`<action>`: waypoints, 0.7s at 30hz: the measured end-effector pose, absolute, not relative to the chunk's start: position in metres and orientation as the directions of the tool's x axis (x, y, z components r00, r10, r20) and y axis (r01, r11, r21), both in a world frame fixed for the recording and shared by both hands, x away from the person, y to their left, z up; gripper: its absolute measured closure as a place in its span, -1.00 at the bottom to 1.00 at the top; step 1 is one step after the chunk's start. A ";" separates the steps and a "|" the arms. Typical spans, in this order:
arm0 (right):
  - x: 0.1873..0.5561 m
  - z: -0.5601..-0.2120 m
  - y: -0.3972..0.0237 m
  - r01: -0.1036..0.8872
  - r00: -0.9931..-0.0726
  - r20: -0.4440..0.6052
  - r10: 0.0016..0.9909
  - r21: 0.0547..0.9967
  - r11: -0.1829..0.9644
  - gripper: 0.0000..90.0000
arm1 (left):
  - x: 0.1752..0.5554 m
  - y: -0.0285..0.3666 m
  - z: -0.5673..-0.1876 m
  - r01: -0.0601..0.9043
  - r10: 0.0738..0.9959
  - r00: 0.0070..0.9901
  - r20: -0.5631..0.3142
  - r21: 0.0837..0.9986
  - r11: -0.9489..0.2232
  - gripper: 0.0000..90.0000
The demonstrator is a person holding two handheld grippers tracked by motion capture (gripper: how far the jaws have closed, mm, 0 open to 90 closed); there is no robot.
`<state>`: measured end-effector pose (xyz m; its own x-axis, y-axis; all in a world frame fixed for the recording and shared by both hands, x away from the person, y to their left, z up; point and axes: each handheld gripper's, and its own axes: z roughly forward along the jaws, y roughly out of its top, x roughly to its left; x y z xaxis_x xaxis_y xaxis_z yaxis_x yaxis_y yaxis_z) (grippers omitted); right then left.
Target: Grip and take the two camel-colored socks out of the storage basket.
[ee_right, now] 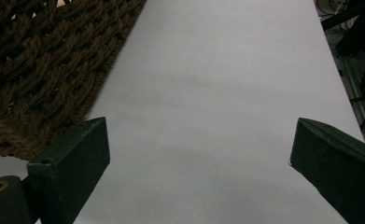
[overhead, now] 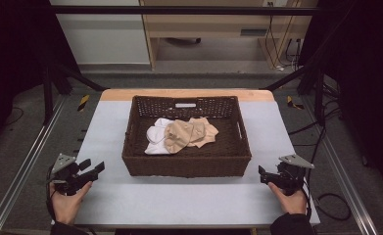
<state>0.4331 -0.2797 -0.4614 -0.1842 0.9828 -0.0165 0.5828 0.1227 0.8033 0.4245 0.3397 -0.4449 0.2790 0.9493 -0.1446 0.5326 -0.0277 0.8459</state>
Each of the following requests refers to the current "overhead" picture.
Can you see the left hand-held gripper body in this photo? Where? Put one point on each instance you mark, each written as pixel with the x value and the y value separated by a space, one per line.
pixel 69 178

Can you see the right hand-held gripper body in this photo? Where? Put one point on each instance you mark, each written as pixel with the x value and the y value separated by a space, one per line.
pixel 290 178

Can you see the white undergarment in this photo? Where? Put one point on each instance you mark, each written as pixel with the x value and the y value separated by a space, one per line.
pixel 154 138

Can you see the brown wicker basket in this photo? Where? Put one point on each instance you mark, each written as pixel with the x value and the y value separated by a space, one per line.
pixel 185 163

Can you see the beige undergarment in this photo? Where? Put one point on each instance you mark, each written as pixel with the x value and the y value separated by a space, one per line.
pixel 179 135

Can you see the person's right hand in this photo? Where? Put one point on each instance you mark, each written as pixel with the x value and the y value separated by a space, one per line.
pixel 293 203

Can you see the person's left hand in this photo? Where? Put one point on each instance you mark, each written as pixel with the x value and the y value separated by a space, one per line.
pixel 66 205

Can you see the grey table mat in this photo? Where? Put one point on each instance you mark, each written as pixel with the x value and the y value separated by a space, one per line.
pixel 110 196

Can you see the wooden table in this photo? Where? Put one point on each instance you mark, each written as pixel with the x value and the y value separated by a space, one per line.
pixel 120 94

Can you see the black curtain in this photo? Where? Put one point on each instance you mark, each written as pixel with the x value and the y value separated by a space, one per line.
pixel 368 81
pixel 12 58

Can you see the white cabinet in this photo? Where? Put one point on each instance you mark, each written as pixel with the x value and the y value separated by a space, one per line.
pixel 104 39

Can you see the light wooden desk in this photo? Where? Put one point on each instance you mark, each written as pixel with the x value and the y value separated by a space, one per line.
pixel 205 26

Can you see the aluminium floor rail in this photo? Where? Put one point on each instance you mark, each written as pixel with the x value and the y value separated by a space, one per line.
pixel 22 169
pixel 345 182

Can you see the black frame strut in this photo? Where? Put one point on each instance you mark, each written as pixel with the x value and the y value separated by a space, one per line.
pixel 47 94
pixel 319 94

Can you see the black horizontal frame bar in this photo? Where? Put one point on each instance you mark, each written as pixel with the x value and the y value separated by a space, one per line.
pixel 179 10

